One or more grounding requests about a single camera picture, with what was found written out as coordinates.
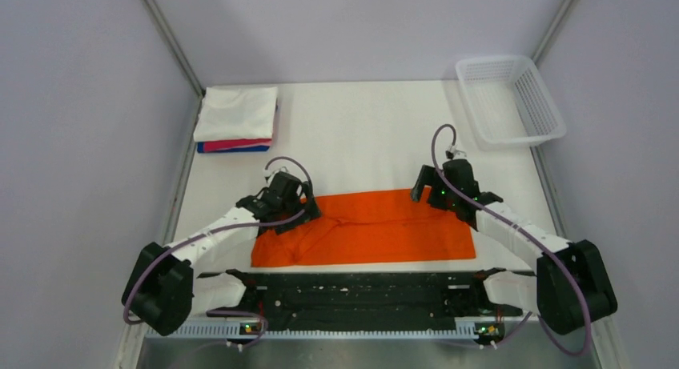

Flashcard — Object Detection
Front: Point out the orange t-shirt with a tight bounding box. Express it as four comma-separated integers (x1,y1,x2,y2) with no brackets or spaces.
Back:
251,189,476,268

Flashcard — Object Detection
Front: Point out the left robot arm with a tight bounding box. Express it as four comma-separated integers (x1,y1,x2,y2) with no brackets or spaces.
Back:
121,171,321,336

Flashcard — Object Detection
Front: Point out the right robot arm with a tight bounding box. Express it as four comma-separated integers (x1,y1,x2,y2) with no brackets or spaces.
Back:
410,158,618,335

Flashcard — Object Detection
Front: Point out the folded magenta t-shirt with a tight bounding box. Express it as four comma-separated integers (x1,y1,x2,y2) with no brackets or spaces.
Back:
206,138,272,149

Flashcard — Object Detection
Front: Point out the folded white t-shirt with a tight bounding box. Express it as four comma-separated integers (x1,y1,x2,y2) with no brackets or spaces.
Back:
193,86,279,142

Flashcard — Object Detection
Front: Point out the folded blue t-shirt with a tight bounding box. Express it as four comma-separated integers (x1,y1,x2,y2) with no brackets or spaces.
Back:
196,142,271,154

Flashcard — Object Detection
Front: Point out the white plastic basket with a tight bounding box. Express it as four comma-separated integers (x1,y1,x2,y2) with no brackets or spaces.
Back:
455,55,567,150

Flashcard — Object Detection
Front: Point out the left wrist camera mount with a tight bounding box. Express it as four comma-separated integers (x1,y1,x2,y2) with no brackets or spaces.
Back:
263,166,288,179

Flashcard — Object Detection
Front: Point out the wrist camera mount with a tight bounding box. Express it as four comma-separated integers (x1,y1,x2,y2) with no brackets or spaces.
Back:
263,166,288,179
445,148,468,161

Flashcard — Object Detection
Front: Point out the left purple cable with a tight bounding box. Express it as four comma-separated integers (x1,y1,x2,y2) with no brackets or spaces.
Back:
122,155,315,351

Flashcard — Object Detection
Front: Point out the purple cable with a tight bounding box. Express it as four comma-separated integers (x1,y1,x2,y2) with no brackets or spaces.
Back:
430,123,593,357
122,155,315,351

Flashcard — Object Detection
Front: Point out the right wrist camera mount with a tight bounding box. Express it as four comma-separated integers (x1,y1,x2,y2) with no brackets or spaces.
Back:
445,148,468,161

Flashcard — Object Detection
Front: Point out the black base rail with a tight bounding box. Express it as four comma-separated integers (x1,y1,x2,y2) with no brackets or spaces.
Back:
230,271,524,333

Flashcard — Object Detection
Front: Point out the white cable duct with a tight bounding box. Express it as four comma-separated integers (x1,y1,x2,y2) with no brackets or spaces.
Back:
146,321,510,342

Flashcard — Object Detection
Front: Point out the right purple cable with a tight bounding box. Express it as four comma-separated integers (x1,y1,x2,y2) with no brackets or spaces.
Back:
430,123,593,357

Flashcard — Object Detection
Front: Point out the left aluminium frame post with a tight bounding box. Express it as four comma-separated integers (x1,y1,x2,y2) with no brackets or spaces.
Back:
140,0,204,97

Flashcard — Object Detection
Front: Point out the aluminium frame post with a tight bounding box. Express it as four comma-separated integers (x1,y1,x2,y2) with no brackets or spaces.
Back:
140,0,204,97
531,0,580,66

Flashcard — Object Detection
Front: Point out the right aluminium frame post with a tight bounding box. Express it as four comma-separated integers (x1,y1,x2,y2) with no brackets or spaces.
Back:
531,0,580,66

